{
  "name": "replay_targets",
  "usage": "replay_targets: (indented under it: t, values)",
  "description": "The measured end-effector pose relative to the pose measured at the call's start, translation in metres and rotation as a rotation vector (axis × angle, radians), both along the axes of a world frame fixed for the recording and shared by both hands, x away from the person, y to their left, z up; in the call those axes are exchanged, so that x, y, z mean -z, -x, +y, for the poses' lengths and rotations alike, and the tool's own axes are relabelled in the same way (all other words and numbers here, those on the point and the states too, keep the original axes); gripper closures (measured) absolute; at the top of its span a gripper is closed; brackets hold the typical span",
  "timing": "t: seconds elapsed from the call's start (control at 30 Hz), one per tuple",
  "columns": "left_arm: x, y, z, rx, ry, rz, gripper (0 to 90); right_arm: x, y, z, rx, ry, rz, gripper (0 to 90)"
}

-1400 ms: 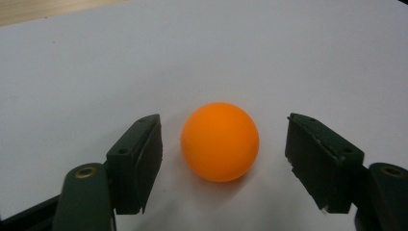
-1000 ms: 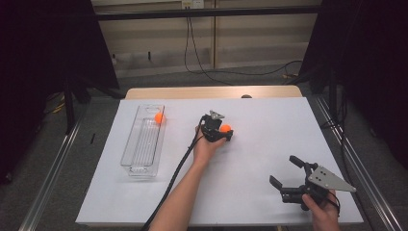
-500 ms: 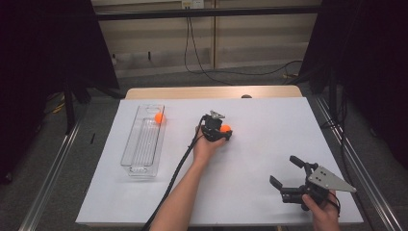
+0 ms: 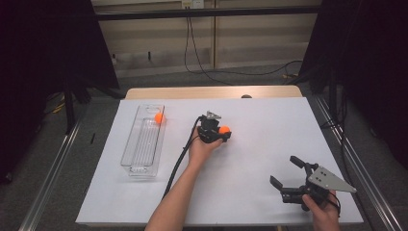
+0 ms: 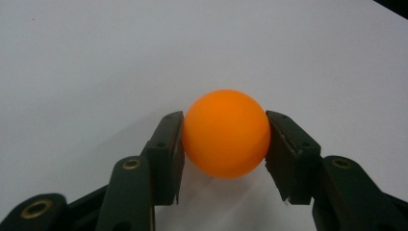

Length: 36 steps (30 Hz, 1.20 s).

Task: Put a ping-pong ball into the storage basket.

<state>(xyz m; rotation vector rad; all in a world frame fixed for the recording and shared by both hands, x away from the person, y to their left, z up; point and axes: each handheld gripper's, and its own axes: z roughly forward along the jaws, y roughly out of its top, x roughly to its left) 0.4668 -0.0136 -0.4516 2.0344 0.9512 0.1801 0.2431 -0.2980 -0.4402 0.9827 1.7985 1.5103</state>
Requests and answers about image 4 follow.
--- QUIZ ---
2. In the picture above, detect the black floor cable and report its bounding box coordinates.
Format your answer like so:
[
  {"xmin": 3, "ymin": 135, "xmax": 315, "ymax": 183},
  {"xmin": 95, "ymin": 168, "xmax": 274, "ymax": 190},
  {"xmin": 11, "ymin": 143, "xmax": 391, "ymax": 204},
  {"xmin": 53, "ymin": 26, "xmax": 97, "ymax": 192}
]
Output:
[
  {"xmin": 188, "ymin": 16, "xmax": 304, "ymax": 77},
  {"xmin": 184, "ymin": 16, "xmax": 236, "ymax": 87}
]

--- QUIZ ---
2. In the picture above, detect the black horizontal bar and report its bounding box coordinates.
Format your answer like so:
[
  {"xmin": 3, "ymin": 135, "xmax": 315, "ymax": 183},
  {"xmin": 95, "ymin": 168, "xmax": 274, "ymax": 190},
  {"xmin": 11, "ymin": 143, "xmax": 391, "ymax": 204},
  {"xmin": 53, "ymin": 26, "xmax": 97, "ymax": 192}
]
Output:
[{"xmin": 94, "ymin": 5, "xmax": 322, "ymax": 22}]

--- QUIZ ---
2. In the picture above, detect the hand-held gripper cable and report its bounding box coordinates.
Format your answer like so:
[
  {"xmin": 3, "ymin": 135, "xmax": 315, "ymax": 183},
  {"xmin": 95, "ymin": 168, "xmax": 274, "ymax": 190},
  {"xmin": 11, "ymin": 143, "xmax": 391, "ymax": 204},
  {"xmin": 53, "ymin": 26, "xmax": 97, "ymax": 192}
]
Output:
[
  {"xmin": 326, "ymin": 192, "xmax": 342, "ymax": 218},
  {"xmin": 161, "ymin": 115, "xmax": 205, "ymax": 200}
]

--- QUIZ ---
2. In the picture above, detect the black curtain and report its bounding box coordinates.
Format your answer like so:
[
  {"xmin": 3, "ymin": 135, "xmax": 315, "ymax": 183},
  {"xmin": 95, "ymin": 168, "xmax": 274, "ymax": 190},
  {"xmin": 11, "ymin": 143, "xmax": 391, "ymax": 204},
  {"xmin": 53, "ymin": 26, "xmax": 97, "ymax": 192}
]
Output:
[
  {"xmin": 299, "ymin": 0, "xmax": 408, "ymax": 171},
  {"xmin": 0, "ymin": 0, "xmax": 120, "ymax": 186}
]

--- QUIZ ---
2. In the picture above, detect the left hand-held gripper cable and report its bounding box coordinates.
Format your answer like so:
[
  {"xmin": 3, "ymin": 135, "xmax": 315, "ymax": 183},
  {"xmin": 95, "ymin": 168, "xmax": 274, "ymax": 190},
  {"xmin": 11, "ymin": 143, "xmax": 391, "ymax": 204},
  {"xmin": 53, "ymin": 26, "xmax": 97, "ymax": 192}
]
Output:
[{"xmin": 161, "ymin": 115, "xmax": 205, "ymax": 200}]

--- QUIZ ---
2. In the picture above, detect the metal floor rail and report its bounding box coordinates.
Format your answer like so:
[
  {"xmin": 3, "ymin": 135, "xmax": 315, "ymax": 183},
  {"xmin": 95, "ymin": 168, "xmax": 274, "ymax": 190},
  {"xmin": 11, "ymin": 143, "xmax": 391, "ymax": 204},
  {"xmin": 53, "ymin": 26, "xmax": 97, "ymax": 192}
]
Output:
[
  {"xmin": 17, "ymin": 118, "xmax": 82, "ymax": 231},
  {"xmin": 313, "ymin": 95, "xmax": 404, "ymax": 231}
]

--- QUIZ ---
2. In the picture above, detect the clear plastic tray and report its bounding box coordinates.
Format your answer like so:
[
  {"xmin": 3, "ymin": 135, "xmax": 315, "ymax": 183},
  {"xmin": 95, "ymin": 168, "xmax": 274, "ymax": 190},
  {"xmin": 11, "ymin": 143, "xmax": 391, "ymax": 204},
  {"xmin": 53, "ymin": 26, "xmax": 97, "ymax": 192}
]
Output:
[{"xmin": 119, "ymin": 103, "xmax": 168, "ymax": 178}]

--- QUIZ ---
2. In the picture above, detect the white wall socket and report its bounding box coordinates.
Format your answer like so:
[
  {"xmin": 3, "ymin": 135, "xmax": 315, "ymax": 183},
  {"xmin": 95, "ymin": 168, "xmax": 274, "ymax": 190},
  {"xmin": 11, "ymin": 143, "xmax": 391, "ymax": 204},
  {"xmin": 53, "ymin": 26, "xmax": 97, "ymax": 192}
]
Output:
[{"xmin": 181, "ymin": 0, "xmax": 206, "ymax": 10}]

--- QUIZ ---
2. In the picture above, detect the person's left hand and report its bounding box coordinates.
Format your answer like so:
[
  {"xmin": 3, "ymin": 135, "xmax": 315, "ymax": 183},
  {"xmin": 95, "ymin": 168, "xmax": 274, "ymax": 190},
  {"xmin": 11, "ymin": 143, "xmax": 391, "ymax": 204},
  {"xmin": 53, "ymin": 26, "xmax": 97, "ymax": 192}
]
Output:
[{"xmin": 187, "ymin": 126, "xmax": 226, "ymax": 170}]

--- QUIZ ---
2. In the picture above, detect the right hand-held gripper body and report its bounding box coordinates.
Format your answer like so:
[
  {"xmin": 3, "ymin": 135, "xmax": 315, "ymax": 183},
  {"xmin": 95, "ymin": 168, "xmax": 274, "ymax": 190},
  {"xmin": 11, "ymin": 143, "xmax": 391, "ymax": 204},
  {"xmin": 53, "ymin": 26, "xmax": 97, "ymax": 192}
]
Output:
[{"xmin": 279, "ymin": 162, "xmax": 358, "ymax": 213}]

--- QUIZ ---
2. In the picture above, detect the right hand-held gripper cable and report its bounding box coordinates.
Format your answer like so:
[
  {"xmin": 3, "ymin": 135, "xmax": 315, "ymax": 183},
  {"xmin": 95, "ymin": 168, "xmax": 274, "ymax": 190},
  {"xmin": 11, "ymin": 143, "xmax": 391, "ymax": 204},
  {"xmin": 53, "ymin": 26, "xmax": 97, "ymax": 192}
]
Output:
[{"xmin": 326, "ymin": 192, "xmax": 342, "ymax": 218}]

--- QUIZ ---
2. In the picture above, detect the person's right hand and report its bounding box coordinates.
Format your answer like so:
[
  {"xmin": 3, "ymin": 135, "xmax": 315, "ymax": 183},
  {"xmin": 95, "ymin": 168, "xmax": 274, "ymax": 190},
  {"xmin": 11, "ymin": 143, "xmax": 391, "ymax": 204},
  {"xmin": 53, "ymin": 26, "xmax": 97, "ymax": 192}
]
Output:
[{"xmin": 300, "ymin": 190, "xmax": 342, "ymax": 231}]

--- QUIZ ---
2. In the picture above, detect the black cable bundle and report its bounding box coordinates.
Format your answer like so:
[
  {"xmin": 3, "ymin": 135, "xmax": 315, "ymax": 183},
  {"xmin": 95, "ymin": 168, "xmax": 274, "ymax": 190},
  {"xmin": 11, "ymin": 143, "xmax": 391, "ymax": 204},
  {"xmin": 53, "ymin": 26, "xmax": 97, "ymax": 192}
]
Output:
[{"xmin": 319, "ymin": 68, "xmax": 355, "ymax": 182}]

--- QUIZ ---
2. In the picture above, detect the black metal stand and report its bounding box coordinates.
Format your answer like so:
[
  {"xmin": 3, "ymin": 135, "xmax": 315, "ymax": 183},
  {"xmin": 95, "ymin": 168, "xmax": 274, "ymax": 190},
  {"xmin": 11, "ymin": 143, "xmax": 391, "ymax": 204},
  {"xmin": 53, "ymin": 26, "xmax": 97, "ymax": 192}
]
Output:
[{"xmin": 62, "ymin": 76, "xmax": 93, "ymax": 135}]

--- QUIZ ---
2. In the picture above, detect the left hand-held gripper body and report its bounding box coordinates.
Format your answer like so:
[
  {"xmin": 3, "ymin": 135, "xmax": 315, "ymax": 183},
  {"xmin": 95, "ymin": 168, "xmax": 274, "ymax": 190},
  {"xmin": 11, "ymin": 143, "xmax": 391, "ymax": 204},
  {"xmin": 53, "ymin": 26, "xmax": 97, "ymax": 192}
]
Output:
[{"xmin": 196, "ymin": 110, "xmax": 225, "ymax": 144}]

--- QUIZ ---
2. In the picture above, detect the white table board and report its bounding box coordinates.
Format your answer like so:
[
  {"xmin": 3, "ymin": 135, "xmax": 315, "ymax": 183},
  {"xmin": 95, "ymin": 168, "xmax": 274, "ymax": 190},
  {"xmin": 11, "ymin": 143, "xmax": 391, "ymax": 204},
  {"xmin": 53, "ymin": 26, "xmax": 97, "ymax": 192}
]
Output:
[{"xmin": 75, "ymin": 96, "xmax": 365, "ymax": 226}]

